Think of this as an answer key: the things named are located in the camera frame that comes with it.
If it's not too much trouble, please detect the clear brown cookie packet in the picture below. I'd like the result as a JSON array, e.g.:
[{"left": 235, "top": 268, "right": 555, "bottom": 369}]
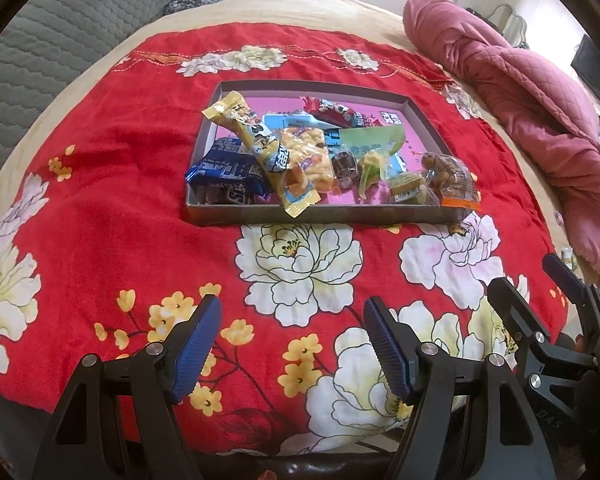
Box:
[{"left": 422, "top": 152, "right": 481, "bottom": 210}]

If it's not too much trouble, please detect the orange snack bar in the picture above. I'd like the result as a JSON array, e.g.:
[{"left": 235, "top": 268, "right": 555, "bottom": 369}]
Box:
[{"left": 387, "top": 171, "right": 440, "bottom": 206}]

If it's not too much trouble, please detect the small brown candy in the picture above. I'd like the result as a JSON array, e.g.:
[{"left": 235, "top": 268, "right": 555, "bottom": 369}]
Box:
[{"left": 332, "top": 151, "right": 358, "bottom": 191}]

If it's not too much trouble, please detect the green snack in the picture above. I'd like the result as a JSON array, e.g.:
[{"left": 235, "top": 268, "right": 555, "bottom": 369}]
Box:
[{"left": 339, "top": 125, "right": 405, "bottom": 200}]

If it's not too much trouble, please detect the rice crisp snack packet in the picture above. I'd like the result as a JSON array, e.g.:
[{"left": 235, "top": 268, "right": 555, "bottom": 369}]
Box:
[{"left": 279, "top": 127, "right": 335, "bottom": 193}]

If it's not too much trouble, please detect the red cartoon snack packet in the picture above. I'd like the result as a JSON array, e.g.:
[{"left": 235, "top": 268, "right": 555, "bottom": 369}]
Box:
[{"left": 301, "top": 96, "right": 381, "bottom": 128}]

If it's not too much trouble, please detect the yellow cartoon snack packet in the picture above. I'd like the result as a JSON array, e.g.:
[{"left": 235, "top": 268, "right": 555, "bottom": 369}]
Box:
[{"left": 202, "top": 91, "right": 321, "bottom": 218}]

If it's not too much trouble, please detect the blue chocolate pie packet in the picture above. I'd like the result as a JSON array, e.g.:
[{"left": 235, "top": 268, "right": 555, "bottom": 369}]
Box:
[{"left": 185, "top": 136, "right": 272, "bottom": 196}]

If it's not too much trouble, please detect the Snickers bar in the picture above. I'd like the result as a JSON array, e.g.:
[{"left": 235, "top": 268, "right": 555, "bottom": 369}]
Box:
[{"left": 202, "top": 186, "right": 254, "bottom": 206}]

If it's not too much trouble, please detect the red floral blanket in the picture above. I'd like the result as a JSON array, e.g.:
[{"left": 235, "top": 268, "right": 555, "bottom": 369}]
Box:
[{"left": 0, "top": 24, "right": 567, "bottom": 455}]

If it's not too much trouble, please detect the pink quilted comforter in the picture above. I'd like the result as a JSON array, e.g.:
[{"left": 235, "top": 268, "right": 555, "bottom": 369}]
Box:
[{"left": 403, "top": 0, "right": 600, "bottom": 283}]

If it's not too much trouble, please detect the grey cardboard tray box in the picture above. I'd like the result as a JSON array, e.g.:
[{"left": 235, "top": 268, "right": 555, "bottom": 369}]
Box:
[{"left": 185, "top": 80, "right": 480, "bottom": 226}]

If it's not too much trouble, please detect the beige bed sheet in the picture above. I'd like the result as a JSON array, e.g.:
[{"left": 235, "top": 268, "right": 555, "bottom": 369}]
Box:
[{"left": 0, "top": 0, "right": 558, "bottom": 301}]

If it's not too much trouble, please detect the grey quilted headboard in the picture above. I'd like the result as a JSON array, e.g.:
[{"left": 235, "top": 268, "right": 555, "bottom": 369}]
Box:
[{"left": 0, "top": 0, "right": 172, "bottom": 170}]

